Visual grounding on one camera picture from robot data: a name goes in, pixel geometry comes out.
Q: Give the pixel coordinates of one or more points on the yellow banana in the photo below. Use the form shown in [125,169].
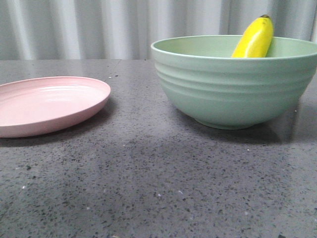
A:
[256,39]

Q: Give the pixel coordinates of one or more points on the pink plate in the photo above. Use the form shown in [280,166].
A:
[43,105]

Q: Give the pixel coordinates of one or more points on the white pleated curtain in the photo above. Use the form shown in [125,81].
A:
[124,29]

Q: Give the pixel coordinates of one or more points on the green ribbed bowl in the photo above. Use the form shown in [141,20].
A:
[202,79]

